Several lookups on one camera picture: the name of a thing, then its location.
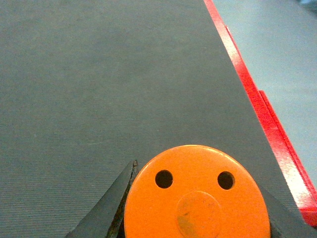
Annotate orange cylinder cap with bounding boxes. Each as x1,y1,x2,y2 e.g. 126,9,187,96
124,145,270,238

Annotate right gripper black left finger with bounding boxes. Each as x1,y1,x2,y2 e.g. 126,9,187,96
66,160,138,238

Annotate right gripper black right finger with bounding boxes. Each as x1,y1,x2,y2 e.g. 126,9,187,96
260,186,317,238

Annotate red metal table frame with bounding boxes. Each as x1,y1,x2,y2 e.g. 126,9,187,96
205,0,317,228

